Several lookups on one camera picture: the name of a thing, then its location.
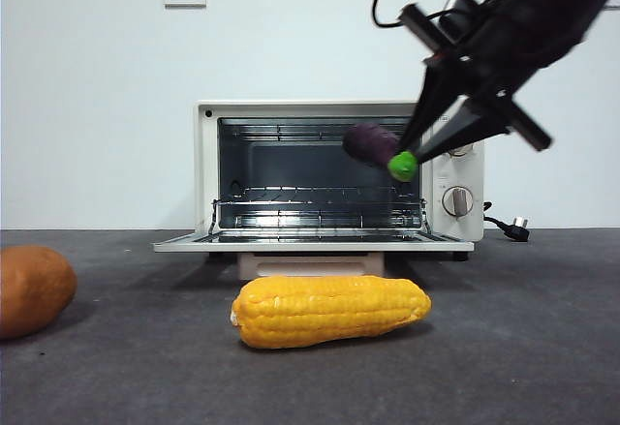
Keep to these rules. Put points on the cream toaster oven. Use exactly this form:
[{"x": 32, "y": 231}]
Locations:
[{"x": 203, "y": 178}]

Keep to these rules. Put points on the orange sweet potato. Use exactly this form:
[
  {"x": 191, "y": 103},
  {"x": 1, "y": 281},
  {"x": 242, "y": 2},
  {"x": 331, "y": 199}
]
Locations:
[{"x": 29, "y": 289}]

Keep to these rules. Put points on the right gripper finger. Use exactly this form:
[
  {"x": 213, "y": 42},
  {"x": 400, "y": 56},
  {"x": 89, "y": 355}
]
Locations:
[
  {"x": 438, "y": 86},
  {"x": 477, "y": 122}
]

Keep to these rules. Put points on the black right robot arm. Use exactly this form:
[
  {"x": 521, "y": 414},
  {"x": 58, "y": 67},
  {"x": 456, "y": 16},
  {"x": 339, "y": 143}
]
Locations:
[{"x": 533, "y": 9}]

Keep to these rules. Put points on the purple eggplant with green stem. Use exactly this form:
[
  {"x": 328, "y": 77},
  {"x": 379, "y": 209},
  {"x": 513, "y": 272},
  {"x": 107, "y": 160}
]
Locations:
[{"x": 365, "y": 143}]

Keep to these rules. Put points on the yellow corn cob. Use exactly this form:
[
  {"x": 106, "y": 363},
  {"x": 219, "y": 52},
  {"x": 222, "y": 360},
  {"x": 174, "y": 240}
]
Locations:
[{"x": 331, "y": 313}]

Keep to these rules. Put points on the cream oven knob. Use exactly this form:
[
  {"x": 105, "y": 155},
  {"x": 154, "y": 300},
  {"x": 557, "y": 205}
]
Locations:
[
  {"x": 457, "y": 201},
  {"x": 462, "y": 152}
]

